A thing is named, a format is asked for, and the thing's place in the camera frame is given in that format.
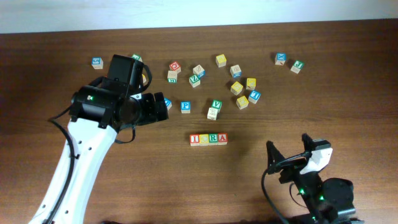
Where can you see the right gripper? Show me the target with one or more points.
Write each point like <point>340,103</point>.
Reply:
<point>294,167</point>

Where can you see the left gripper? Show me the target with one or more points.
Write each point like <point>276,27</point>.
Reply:
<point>153,114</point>

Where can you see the red I block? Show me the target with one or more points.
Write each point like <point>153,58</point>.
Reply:
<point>194,139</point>

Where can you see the yellow C block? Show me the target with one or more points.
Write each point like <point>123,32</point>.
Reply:
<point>204,139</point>

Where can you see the green R block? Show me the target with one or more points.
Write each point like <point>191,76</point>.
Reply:
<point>213,139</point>

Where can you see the red A block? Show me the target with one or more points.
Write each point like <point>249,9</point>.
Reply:
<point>222,138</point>

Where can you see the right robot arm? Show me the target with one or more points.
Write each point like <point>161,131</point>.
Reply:
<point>327,201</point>

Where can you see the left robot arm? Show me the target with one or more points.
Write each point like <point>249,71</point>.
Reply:
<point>98,112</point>

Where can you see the blue H block upper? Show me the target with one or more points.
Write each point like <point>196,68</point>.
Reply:
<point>168,103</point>

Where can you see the yellow block right pair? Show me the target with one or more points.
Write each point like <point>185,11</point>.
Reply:
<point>144,79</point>

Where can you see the blue P block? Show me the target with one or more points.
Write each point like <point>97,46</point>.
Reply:
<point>185,107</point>

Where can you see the green-sided B block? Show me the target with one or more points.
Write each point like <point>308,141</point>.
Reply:
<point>172,76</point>

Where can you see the red Q block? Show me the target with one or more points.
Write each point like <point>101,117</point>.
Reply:
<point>175,66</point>

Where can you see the green Z block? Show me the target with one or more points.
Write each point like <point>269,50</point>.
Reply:
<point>194,80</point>

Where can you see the green L block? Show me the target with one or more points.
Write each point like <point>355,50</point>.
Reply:
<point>137,57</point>

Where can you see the plain blue-sided block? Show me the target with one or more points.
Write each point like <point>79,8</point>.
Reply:
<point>199,71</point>
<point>235,71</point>

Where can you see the plain block below V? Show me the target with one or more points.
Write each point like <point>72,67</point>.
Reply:
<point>212,113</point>

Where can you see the green V block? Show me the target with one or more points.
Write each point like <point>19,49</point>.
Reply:
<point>217,104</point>

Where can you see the blue T block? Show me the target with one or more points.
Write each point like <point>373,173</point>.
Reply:
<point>254,96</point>

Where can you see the yellow block lower right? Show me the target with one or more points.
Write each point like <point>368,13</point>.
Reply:
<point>242,102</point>

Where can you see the blue S block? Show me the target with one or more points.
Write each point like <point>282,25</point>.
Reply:
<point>97,63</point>

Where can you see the yellow block right upper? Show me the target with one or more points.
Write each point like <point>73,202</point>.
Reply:
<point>250,83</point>

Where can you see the yellow block top centre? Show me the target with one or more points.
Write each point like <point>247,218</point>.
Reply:
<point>221,60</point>

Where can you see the yellow block diamond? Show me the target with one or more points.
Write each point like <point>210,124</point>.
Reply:
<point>236,88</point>

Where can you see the green J block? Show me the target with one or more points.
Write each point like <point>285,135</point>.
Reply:
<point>297,66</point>

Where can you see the plain blue-sided block right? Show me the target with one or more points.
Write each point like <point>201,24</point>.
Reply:
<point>235,71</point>

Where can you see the blue X block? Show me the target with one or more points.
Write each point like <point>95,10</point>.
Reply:
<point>280,58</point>

